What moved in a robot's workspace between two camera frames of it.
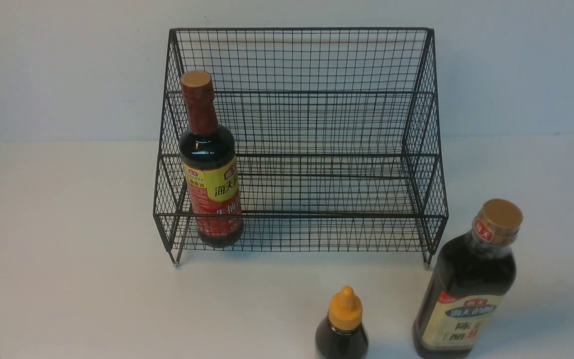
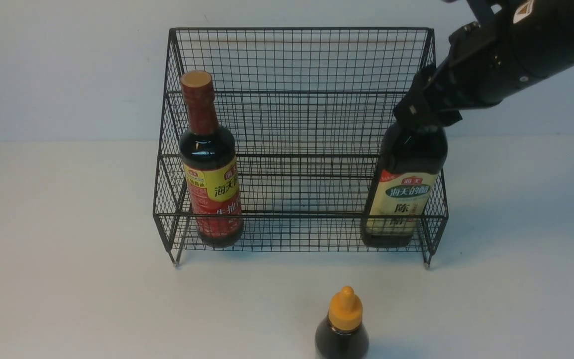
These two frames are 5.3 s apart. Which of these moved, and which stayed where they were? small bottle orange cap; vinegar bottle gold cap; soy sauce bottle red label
Moved: vinegar bottle gold cap
Stayed: small bottle orange cap; soy sauce bottle red label
